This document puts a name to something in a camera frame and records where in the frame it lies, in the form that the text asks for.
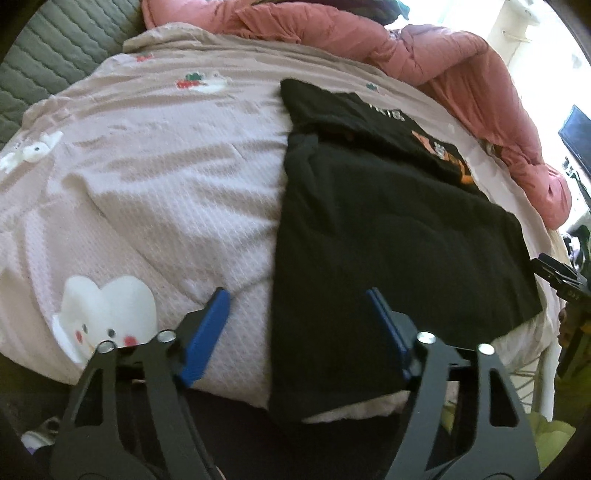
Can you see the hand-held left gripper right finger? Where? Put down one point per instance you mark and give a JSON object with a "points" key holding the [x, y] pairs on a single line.
{"points": [[387, 323]]}

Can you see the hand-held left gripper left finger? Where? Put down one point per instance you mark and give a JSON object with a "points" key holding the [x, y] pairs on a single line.
{"points": [[208, 330]]}

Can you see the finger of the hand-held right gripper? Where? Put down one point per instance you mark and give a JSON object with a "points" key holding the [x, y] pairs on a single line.
{"points": [[554, 273]]}

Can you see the black sweater with orange cuffs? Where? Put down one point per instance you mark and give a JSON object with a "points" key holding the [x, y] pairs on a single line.
{"points": [[392, 230]]}

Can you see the multicoloured clothes pile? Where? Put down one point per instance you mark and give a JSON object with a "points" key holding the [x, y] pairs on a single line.
{"points": [[369, 7]]}

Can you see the yellow-green cloth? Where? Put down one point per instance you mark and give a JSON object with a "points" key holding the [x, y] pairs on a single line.
{"points": [[551, 438]]}

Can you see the dark flat monitor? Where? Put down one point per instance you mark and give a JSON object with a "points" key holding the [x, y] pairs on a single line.
{"points": [[577, 138]]}

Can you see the person's dark trousers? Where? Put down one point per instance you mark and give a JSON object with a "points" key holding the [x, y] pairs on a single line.
{"points": [[286, 443]]}

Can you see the pale pink printed blanket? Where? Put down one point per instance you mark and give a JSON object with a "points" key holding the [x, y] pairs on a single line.
{"points": [[161, 161]]}

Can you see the pink puffy duvet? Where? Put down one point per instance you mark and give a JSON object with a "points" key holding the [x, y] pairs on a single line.
{"points": [[438, 50]]}

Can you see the grey quilted mattress pad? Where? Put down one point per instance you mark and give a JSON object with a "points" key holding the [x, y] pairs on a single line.
{"points": [[55, 50]]}

